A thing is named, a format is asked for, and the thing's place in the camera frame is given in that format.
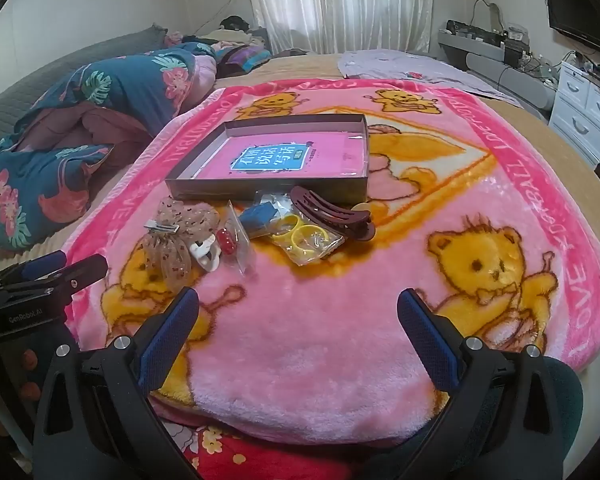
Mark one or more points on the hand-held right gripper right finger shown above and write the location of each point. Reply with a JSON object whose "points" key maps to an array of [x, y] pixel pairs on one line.
{"points": [[425, 345]]}

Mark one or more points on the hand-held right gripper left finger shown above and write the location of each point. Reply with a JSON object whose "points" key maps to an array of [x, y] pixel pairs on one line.
{"points": [[167, 340]]}

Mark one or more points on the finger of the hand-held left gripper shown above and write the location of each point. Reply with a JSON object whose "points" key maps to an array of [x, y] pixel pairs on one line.
{"points": [[82, 268], [45, 263]]}

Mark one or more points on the brown mesh bow hair clip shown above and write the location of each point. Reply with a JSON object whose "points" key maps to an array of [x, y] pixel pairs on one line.
{"points": [[180, 255]]}

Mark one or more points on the white hair claw clip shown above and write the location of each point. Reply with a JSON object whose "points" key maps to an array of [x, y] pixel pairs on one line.
{"points": [[205, 258]]}

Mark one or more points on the clear plastic packet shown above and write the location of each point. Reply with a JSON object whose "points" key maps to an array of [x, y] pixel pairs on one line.
{"points": [[228, 246]]}

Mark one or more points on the dark brown hair claw clip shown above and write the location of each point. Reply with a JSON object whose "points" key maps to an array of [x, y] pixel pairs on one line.
{"points": [[340, 221]]}

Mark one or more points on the blue hair accessory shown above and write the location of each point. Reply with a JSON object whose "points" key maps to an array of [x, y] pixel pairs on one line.
{"points": [[262, 215]]}

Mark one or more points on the grey cardboard box tray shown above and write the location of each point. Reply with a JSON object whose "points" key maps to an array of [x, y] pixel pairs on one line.
{"points": [[280, 191]]}

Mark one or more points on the person's left hand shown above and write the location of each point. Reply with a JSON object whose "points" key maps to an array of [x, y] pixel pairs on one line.
{"points": [[28, 359]]}

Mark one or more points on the pink bear printed blanket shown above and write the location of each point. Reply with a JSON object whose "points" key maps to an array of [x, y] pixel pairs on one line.
{"points": [[305, 320]]}

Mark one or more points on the red floral blanket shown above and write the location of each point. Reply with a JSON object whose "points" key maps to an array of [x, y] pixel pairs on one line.
{"points": [[230, 452]]}

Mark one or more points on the blue floral quilt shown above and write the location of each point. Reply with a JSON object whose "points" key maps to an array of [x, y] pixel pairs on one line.
{"points": [[115, 85]]}

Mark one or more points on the striped purple cloth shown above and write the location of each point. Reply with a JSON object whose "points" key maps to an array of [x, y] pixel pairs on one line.
{"points": [[245, 57]]}

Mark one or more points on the pile of clothes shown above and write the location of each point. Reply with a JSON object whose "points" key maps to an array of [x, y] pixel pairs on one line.
{"points": [[230, 35]]}

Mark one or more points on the lavender cloth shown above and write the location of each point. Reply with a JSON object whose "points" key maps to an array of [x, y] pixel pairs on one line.
{"points": [[405, 67]]}

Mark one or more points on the white drawer cabinet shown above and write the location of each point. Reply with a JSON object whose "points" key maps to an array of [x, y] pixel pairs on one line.
{"points": [[580, 105]]}

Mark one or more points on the grey dresser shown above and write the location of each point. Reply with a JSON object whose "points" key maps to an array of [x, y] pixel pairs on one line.
{"points": [[485, 65]]}

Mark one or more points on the dresser top clutter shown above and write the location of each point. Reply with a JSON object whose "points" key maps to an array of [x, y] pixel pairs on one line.
{"points": [[480, 34]]}

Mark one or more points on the arched vanity mirror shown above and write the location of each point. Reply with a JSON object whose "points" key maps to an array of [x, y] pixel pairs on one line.
{"points": [[487, 10]]}

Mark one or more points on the white sheer curtain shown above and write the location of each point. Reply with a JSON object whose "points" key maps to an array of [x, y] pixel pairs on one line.
{"points": [[330, 0]]}

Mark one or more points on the black flat television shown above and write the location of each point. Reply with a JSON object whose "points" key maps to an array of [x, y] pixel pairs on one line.
{"points": [[575, 10]]}

